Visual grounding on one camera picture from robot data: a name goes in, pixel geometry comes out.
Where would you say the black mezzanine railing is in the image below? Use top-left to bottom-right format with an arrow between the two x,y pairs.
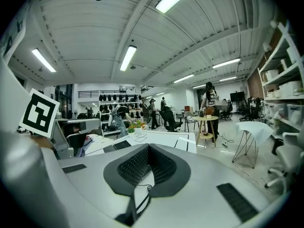
77,90 -> 121,99

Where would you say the white table with black lines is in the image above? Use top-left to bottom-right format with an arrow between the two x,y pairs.
83,130 -> 198,156

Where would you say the white gray office chair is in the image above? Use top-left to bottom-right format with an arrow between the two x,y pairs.
265,132 -> 304,196

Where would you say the cloth-covered wire-frame table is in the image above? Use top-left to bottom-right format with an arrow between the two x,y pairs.
231,121 -> 275,169

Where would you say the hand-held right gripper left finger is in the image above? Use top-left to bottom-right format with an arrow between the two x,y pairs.
58,143 -> 150,220

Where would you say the black office chair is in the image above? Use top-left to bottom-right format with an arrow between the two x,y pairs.
219,98 -> 235,121
239,98 -> 254,122
158,106 -> 184,133

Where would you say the green pot plant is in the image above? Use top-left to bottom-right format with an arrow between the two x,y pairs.
127,125 -> 143,135

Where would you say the round wooden side table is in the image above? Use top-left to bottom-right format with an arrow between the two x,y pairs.
191,115 -> 219,147

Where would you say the shelf rack with black bags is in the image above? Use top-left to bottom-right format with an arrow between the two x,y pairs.
98,93 -> 143,133

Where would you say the black television screen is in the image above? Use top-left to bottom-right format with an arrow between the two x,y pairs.
229,91 -> 245,103

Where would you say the gray metal-leg chair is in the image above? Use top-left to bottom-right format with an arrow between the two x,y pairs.
184,111 -> 200,132

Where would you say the person's left forearm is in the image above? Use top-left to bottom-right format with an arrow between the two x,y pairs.
30,134 -> 54,150

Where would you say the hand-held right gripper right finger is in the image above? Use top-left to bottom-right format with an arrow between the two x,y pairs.
136,143 -> 292,228

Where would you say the white storage shelf unit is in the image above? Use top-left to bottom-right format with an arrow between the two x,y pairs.
257,20 -> 304,140

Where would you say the white power strip with cable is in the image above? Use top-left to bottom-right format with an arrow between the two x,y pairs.
220,133 -> 235,148

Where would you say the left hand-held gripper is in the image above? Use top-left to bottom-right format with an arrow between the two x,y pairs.
18,88 -> 105,161

